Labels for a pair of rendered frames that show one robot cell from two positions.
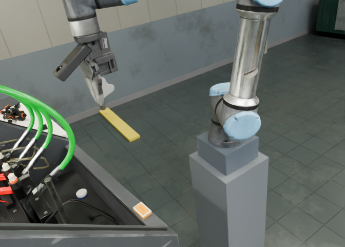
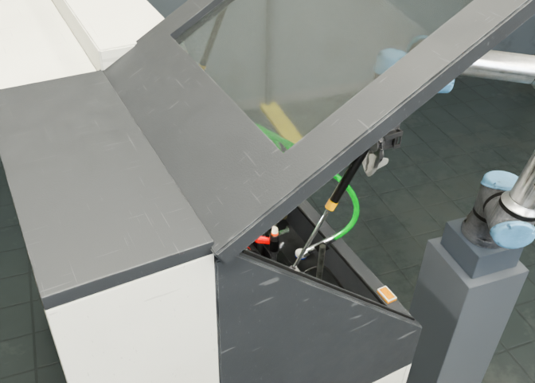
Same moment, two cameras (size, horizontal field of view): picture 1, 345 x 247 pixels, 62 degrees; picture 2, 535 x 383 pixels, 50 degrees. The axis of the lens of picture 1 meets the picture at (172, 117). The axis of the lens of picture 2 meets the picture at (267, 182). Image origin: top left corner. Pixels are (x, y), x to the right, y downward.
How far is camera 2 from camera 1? 0.86 m
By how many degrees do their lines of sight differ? 10
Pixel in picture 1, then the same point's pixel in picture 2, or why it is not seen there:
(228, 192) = (468, 298)
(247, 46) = not seen: outside the picture
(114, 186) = (353, 260)
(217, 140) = (473, 236)
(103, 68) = (387, 143)
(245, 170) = (496, 278)
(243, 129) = (513, 239)
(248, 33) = not seen: outside the picture
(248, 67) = not seen: outside the picture
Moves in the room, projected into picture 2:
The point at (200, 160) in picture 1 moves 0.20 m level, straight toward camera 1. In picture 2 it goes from (442, 251) to (441, 293)
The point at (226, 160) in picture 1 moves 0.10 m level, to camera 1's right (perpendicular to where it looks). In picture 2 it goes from (478, 263) to (510, 267)
